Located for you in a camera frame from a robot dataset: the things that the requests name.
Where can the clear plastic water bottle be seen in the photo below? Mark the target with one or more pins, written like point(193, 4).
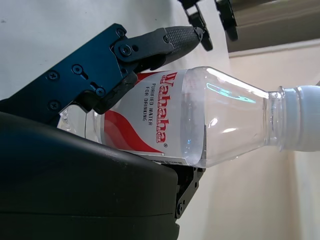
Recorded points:
point(200, 112)

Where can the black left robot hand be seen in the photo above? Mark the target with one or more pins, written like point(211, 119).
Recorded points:
point(228, 17)

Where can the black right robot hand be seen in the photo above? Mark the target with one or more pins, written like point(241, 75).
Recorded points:
point(75, 187)

